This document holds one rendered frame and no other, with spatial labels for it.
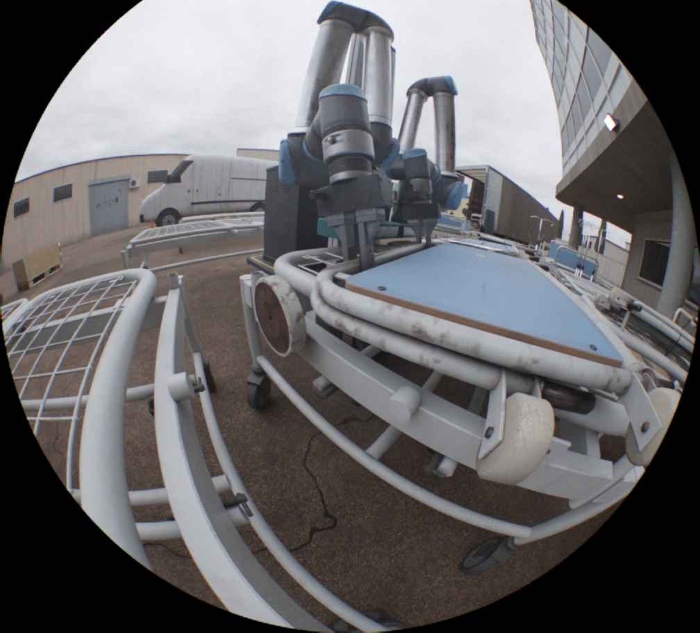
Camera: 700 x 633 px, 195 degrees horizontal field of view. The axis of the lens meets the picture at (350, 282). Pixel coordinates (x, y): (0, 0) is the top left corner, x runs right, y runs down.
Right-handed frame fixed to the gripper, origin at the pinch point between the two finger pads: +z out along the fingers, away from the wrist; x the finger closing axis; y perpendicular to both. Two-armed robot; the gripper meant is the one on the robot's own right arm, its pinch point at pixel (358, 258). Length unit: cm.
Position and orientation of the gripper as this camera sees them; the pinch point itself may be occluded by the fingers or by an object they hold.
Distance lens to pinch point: 36.0
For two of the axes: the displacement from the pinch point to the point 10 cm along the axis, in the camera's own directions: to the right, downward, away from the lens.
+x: 8.0, 0.6, -5.9
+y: -5.9, 2.3, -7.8
